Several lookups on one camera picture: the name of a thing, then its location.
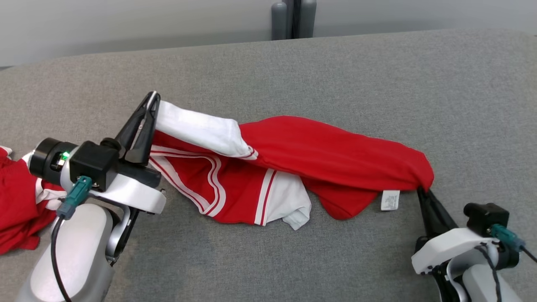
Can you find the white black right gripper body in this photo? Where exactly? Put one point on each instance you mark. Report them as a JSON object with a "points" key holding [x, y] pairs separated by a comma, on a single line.
{"points": [[444, 247]]}

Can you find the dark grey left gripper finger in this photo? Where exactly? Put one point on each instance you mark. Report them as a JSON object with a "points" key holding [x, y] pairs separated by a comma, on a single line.
{"points": [[147, 142], [136, 123]]}

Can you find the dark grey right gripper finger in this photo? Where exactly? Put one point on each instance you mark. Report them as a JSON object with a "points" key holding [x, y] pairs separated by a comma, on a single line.
{"points": [[428, 214], [444, 220]]}

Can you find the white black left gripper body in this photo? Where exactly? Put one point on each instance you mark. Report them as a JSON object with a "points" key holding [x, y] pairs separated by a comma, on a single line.
{"points": [[134, 197]]}

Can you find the red jersey with number 23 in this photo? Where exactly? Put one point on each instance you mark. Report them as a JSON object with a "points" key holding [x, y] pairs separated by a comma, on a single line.
{"points": [[335, 155]]}

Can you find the red shorts with white trim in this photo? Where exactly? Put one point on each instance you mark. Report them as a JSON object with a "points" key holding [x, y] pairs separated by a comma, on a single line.
{"points": [[16, 201]]}

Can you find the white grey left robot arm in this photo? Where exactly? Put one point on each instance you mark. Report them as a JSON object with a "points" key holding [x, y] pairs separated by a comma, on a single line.
{"points": [[79, 251]]}

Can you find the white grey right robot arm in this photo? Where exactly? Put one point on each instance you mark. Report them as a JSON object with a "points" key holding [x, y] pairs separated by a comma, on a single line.
{"points": [[478, 281]]}

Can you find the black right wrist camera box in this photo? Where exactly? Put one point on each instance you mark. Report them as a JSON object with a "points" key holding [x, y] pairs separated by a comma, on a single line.
{"points": [[484, 218]]}

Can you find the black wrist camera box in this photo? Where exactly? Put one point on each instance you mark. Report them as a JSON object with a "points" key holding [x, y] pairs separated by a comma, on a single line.
{"points": [[94, 165], [484, 218]]}

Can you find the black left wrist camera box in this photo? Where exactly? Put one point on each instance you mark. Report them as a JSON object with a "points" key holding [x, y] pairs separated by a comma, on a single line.
{"points": [[94, 165]]}

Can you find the grey aluminium partition post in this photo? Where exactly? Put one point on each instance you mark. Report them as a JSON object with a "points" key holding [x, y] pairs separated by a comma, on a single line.
{"points": [[293, 19]]}

